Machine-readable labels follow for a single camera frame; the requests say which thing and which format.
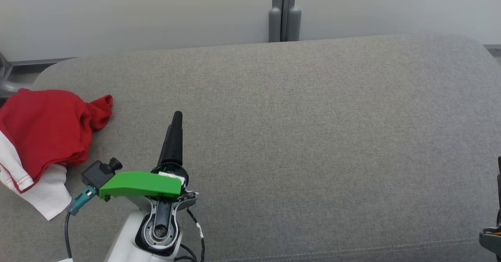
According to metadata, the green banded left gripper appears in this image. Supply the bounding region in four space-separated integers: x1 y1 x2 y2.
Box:
99 111 189 200

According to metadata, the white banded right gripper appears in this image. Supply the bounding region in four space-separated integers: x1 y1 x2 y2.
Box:
479 156 501 260

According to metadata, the red white basketball jersey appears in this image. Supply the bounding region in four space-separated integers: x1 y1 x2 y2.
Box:
0 88 114 221

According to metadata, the thin black labelled arm cable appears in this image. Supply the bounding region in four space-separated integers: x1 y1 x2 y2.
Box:
178 207 206 262

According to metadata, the teal plug left camera cable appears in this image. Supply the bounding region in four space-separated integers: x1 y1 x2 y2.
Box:
64 186 97 259

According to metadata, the grey double partition post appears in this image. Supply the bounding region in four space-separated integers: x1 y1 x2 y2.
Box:
269 0 302 43

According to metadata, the grey slanted partition frame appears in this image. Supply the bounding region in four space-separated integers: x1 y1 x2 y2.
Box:
0 53 34 99

